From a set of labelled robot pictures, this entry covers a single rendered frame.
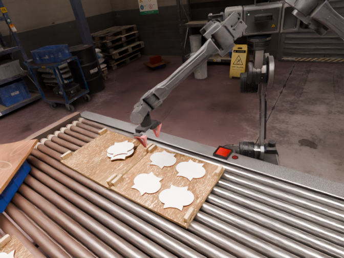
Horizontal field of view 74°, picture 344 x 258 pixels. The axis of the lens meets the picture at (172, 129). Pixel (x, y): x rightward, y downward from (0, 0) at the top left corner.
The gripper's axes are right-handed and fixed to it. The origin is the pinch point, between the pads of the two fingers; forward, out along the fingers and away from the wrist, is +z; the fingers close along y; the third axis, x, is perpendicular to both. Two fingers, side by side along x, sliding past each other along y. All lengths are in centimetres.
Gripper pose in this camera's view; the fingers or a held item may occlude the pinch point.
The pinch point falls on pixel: (151, 140)
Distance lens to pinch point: 113.4
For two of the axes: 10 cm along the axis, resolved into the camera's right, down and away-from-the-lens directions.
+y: 5.5, -4.9, 6.8
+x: -8.1, -1.0, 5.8
